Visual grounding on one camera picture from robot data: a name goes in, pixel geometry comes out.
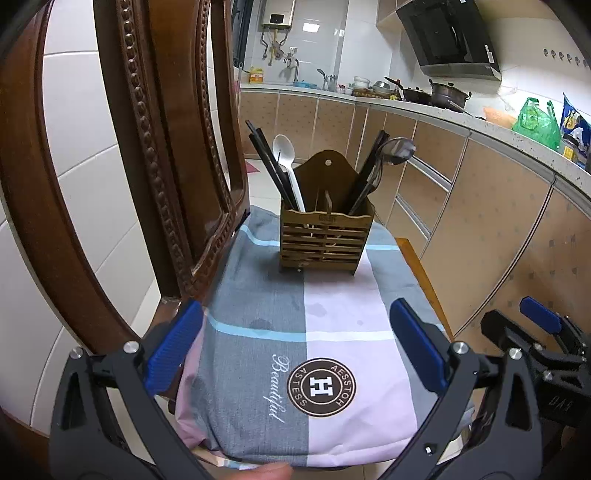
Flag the row of wall hooks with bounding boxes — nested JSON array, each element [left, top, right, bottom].
[[542, 48, 585, 68]]

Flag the grey pink plaid cloth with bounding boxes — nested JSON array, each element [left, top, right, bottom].
[[173, 205, 476, 472]]

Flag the blue snack bag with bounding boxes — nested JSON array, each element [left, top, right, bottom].
[[560, 93, 591, 154]]

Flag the white plastic spoon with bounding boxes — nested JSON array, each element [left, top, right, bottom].
[[272, 135, 308, 215]]

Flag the black wok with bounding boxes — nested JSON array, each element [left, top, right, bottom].
[[385, 76, 433, 103]]

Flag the water heater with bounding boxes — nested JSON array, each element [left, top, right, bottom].
[[262, 0, 297, 27]]

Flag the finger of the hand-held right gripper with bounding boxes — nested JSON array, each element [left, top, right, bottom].
[[519, 296, 591, 356], [480, 310, 550, 365]]

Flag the orange bag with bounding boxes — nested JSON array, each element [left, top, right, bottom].
[[482, 107, 518, 130]]

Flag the range hood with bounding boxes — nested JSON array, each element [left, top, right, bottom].
[[396, 0, 502, 82]]

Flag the green plastic bag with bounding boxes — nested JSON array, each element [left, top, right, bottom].
[[512, 98, 561, 149]]

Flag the black lidded cooking pot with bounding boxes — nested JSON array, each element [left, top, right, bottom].
[[429, 79, 472, 110]]

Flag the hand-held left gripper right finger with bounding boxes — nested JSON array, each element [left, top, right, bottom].
[[369, 298, 543, 480]]

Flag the wooden utensil holder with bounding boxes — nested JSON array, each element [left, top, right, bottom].
[[279, 150, 376, 276]]

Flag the large steel spoon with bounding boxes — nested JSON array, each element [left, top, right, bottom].
[[365, 137, 416, 204]]

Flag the kitchen counter with cabinets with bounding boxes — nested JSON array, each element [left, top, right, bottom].
[[238, 85, 591, 365]]

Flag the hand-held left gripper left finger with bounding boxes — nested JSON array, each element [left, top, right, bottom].
[[48, 299, 206, 480]]

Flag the water heater pipes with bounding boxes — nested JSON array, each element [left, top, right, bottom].
[[261, 25, 285, 64]]

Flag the person's left hand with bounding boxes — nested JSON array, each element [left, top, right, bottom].
[[238, 463, 293, 480]]

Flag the carved wooden chair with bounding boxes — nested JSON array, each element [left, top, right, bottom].
[[0, 0, 456, 444]]

